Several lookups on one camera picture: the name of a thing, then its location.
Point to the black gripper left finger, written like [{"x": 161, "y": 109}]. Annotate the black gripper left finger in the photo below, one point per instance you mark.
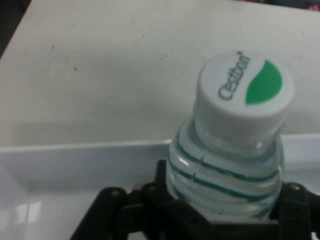
[{"x": 150, "y": 215}]

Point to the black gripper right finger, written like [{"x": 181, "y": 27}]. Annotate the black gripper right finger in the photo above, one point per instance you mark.
[{"x": 297, "y": 212}]

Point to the water bottle green label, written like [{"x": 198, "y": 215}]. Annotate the water bottle green label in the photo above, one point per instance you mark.
[{"x": 237, "y": 112}]

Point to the white blue cardboard box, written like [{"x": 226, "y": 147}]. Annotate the white blue cardboard box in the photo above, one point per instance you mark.
[{"x": 62, "y": 170}]

